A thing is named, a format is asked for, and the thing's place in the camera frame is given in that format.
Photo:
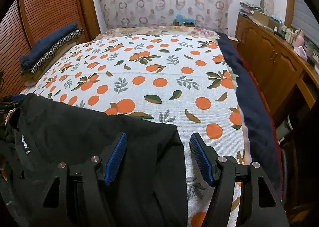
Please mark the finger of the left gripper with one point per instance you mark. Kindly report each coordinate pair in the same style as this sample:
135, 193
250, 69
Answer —
9, 103

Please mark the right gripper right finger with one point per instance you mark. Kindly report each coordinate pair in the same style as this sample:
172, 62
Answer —
259, 204

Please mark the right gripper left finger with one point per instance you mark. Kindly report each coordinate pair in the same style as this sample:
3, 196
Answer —
75, 195

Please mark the black t-shirt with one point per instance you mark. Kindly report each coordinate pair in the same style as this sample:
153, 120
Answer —
150, 186

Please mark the folded navy blue garment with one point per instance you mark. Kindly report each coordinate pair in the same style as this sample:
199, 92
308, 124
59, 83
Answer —
43, 45

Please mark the grey waste bin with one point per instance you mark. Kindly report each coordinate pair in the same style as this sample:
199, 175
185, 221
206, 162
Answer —
284, 128

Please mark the navy blue blanket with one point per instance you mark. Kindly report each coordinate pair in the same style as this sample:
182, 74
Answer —
244, 83

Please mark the patterned dark folded cloth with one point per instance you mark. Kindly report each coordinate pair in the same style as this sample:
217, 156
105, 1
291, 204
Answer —
71, 37

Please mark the wooden louvered wardrobe door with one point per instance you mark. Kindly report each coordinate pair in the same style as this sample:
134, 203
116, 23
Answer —
23, 22

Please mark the wooden sideboard cabinet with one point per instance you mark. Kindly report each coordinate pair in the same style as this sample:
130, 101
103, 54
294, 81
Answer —
276, 68

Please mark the orange print white sheet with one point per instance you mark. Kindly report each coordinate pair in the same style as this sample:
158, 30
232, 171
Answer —
168, 79

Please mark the red bed cover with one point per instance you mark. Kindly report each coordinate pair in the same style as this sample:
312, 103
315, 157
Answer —
263, 143

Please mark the pink tissue pack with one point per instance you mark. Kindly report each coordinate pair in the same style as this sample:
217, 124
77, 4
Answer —
301, 52

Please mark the pink kettle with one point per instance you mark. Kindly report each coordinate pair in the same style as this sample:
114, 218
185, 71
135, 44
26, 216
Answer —
298, 38

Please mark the cardboard box on cabinet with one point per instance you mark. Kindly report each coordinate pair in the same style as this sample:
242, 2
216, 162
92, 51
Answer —
263, 19

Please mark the floral beige blanket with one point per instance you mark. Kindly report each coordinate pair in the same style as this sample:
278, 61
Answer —
160, 30

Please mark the blue item box at headboard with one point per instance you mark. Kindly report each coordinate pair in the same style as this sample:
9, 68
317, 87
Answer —
181, 21

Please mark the window roller blind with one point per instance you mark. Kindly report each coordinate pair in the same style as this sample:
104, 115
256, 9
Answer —
304, 19

